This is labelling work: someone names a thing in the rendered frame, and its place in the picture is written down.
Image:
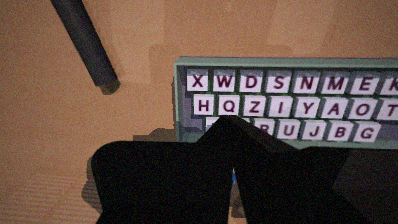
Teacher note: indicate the black stylus with blue tip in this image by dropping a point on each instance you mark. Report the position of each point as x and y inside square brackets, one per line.
[85, 39]

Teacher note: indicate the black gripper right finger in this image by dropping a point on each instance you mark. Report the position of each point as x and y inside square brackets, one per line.
[281, 184]

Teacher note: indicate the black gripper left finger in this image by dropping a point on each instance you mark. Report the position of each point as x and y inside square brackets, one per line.
[180, 172]

